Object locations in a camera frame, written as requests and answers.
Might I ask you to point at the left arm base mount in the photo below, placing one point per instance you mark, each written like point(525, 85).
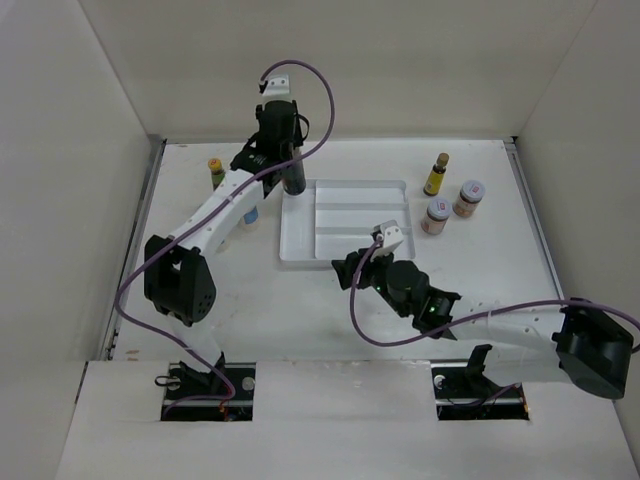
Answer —
point(192, 396)

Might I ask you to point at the white granule jar blue label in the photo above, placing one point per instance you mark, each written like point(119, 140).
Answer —
point(250, 220)

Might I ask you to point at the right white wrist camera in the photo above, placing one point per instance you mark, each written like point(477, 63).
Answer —
point(388, 237)

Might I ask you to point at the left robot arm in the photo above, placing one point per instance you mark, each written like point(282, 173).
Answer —
point(180, 283)

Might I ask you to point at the orange spice jar back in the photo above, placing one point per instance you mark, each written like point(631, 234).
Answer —
point(469, 197)

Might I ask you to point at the orange spice jar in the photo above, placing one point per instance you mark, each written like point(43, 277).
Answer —
point(436, 216)
point(469, 197)

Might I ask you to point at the small yellow oil bottle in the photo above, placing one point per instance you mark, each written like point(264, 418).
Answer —
point(435, 178)

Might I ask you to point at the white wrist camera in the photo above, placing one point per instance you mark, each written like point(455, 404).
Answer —
point(275, 87)
point(388, 237)

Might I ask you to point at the dark soy sauce bottle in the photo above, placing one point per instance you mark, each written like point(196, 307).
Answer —
point(293, 178)

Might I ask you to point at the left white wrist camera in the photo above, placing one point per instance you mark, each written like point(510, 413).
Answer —
point(275, 87)

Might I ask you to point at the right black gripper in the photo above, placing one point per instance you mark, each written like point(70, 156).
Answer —
point(348, 267)

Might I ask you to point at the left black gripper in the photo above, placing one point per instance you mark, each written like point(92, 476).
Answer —
point(296, 138)

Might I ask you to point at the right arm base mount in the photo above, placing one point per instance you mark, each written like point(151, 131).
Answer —
point(463, 393)

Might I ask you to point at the white divided organizer tray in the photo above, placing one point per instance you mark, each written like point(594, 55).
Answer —
point(332, 218)

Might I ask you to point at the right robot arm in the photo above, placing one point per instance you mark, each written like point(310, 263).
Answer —
point(559, 340)

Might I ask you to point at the orange spice jar front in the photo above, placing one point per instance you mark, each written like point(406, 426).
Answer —
point(436, 216)

